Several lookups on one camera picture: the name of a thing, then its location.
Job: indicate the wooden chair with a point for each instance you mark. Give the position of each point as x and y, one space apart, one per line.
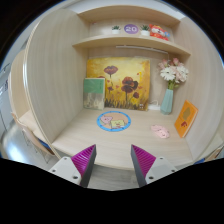
30 137

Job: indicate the purple round number sign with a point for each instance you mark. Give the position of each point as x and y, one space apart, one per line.
131 29

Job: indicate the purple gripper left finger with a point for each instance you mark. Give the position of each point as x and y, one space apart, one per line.
76 169

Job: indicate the red cartoon plush toy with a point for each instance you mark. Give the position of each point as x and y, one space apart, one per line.
157 32

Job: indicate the yellow poppy flower painting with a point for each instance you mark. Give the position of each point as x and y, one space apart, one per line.
127 80

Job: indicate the left small potted plant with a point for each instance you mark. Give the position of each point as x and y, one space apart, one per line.
116 29

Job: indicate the small potted plant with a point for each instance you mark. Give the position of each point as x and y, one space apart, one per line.
116 29
145 30

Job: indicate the white power adapter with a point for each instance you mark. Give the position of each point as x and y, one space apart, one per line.
154 105

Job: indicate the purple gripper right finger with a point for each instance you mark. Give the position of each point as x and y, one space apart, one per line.
149 168

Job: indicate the right small potted plant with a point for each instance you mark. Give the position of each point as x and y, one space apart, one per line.
145 30

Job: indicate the teal ceramic vase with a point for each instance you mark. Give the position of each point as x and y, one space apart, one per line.
166 106

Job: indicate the round blue cartoon mouse pad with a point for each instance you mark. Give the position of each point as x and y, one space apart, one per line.
113 121

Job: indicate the orange leaf picture card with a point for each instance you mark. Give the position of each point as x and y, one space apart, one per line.
186 118

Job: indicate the wooden upper shelf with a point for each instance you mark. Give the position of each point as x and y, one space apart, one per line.
139 42

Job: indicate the pink and white flower bouquet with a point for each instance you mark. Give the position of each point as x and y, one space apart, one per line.
173 71

